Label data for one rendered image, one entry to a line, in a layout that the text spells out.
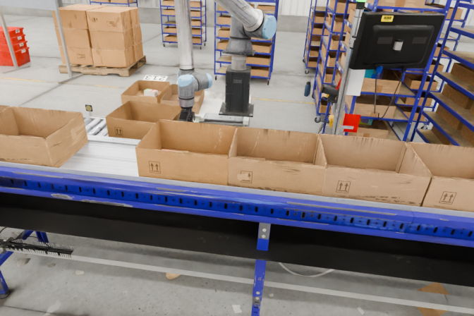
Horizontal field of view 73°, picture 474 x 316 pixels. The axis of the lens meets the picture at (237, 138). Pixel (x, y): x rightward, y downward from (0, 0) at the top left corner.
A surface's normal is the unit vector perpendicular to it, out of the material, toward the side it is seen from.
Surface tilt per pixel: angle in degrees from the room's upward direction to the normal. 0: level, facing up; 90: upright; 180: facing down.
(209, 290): 0
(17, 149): 91
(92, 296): 0
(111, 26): 88
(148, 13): 90
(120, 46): 89
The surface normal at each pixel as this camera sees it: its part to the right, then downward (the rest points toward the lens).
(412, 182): -0.11, 0.46
